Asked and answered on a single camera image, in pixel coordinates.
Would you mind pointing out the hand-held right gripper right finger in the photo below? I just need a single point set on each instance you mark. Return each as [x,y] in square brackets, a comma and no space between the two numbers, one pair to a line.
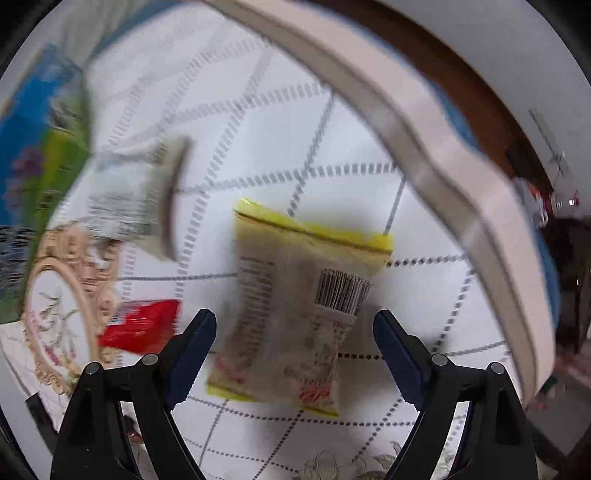
[399,355]

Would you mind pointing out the printed cardboard box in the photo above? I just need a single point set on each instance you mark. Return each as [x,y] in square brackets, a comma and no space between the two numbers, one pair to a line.
[41,138]

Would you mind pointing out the white diamond-pattern quilt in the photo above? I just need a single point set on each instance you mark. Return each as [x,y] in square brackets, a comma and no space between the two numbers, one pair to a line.
[323,138]

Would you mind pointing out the silver snack packet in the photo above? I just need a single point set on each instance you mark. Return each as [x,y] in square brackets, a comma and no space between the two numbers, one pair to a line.
[129,198]

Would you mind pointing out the white plastic bag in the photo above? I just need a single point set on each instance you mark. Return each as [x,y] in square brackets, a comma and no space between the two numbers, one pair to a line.
[531,201]

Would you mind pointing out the small red snack packet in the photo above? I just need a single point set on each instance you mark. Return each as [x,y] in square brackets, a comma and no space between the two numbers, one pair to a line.
[138,325]

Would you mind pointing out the dark wooden furniture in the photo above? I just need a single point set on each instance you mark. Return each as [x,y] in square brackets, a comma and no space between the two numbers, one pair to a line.
[572,267]

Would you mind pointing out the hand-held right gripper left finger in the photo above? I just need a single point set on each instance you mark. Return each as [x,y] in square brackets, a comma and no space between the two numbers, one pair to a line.
[194,353]

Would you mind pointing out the clear yellow-edged snack packet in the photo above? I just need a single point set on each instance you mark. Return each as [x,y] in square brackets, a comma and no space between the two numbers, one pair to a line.
[286,295]

